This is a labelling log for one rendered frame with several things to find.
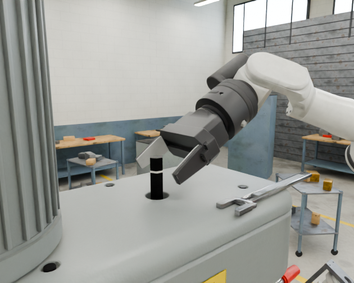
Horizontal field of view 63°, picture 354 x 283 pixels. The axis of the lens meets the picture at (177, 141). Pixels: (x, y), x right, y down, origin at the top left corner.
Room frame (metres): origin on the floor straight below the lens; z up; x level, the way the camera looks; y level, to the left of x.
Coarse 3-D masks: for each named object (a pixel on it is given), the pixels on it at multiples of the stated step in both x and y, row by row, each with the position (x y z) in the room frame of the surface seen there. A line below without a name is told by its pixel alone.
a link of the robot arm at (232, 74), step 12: (240, 60) 0.57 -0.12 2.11; (216, 72) 0.55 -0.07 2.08; (228, 72) 0.55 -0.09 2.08; (240, 72) 0.53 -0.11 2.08; (216, 84) 0.54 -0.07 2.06; (228, 84) 0.50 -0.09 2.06; (240, 84) 0.50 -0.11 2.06; (252, 84) 0.52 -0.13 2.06; (240, 96) 0.49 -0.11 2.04; (252, 96) 0.49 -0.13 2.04; (264, 96) 0.52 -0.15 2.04; (252, 108) 0.49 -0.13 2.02
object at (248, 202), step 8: (296, 176) 0.50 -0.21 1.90; (304, 176) 0.50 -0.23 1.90; (272, 184) 0.46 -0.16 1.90; (280, 184) 0.46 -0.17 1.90; (288, 184) 0.46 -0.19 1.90; (256, 192) 0.42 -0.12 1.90; (264, 192) 0.42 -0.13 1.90; (272, 192) 0.43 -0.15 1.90; (224, 200) 0.39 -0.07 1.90; (232, 200) 0.39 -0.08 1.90; (240, 200) 0.39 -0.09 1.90; (248, 200) 0.39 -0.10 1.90; (256, 200) 0.40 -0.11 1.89; (240, 208) 0.36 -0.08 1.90; (248, 208) 0.37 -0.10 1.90
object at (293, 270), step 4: (288, 268) 0.51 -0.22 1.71; (292, 268) 0.51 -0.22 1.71; (296, 268) 0.51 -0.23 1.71; (288, 272) 0.50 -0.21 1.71; (292, 272) 0.50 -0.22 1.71; (296, 272) 0.50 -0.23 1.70; (284, 276) 0.49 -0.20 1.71; (288, 276) 0.49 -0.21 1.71; (292, 276) 0.49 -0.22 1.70; (296, 276) 0.50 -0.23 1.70; (280, 280) 0.48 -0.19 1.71; (284, 280) 0.48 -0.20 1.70; (288, 280) 0.48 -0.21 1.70
